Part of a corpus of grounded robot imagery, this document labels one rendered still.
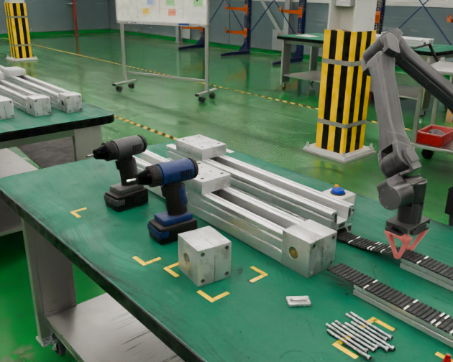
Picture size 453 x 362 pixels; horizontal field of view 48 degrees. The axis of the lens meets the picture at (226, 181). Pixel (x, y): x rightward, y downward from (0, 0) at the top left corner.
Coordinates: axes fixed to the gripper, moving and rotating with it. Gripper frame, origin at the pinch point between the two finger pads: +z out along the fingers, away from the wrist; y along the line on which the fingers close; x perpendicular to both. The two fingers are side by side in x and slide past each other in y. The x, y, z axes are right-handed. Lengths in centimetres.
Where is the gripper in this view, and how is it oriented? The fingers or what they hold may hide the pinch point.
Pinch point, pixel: (403, 252)
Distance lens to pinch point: 135.8
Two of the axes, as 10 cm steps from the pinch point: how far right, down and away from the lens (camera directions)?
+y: -7.6, 2.2, -6.1
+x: 6.4, 2.8, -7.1
